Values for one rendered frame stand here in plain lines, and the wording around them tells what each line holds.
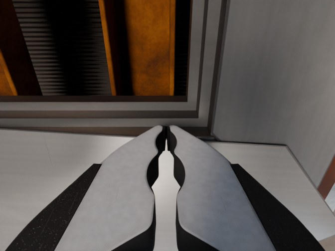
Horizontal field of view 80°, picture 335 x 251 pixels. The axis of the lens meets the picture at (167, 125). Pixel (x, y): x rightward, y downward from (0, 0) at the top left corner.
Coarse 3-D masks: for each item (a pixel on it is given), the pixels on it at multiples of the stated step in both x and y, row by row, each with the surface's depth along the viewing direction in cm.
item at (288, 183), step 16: (288, 160) 14; (272, 176) 15; (288, 176) 15; (304, 176) 15; (272, 192) 16; (288, 192) 16; (304, 192) 16; (288, 208) 17; (304, 208) 17; (320, 208) 17; (304, 224) 18
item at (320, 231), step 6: (330, 210) 17; (324, 216) 18; (330, 216) 18; (318, 222) 18; (324, 222) 18; (330, 222) 18; (318, 228) 18; (324, 228) 18; (330, 228) 18; (312, 234) 19; (318, 234) 19; (324, 234) 19; (330, 234) 19; (318, 240) 19
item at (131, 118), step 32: (192, 0) 12; (224, 0) 10; (192, 32) 13; (192, 64) 14; (0, 96) 16; (32, 96) 16; (64, 96) 16; (96, 96) 16; (128, 96) 16; (160, 96) 16; (192, 96) 15; (32, 128) 14; (64, 128) 14; (96, 128) 14; (128, 128) 14; (192, 128) 14
